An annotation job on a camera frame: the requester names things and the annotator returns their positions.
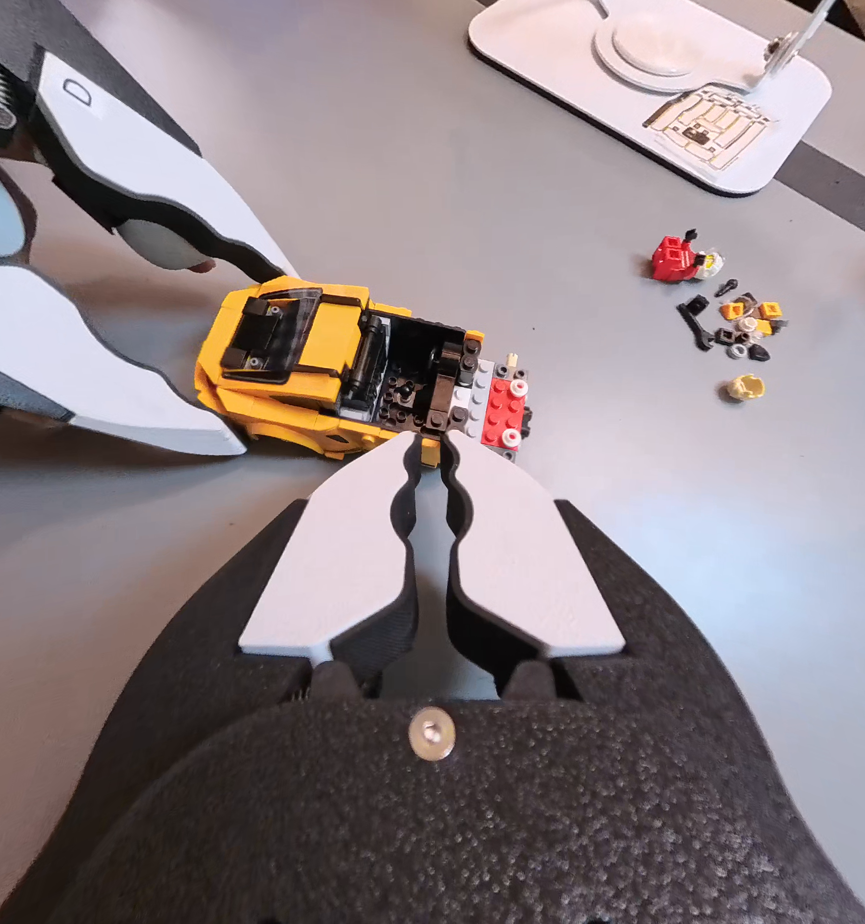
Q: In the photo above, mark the tan lego hair piece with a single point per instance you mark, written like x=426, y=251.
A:
x=744, y=388

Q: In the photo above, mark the white book stand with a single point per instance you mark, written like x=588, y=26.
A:
x=548, y=43

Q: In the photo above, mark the small yellow lego piece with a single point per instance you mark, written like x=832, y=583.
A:
x=430, y=451

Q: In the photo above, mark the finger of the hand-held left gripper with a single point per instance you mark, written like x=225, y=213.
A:
x=158, y=159
x=42, y=339

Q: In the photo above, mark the person's left hand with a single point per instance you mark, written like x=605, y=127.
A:
x=200, y=267

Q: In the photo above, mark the pile of small lego pieces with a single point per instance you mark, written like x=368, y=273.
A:
x=735, y=325

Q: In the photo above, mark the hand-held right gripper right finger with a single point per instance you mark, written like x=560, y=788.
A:
x=533, y=570

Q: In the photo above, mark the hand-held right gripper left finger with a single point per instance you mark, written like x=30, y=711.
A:
x=331, y=570

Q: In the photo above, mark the sticker sheet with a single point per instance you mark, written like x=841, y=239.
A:
x=706, y=126

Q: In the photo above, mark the red lego minifigure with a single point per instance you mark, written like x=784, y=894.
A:
x=670, y=260

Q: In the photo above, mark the yellow lego car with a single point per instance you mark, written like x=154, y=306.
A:
x=295, y=361

